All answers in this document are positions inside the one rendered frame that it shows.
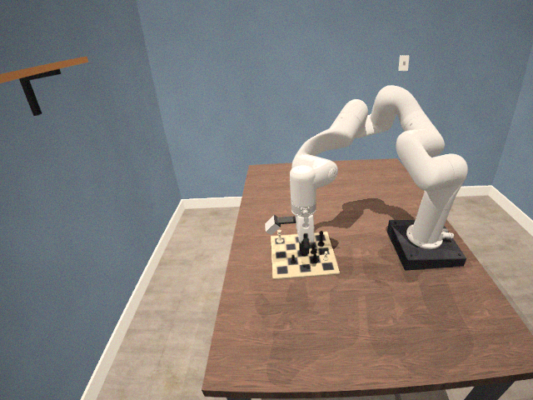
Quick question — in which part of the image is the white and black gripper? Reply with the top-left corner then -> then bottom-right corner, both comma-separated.
291,211 -> 316,255

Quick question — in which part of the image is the cream chessboard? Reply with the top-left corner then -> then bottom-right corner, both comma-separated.
271,232 -> 340,279

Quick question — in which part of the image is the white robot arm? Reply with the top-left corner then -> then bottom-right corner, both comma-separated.
290,86 -> 468,249

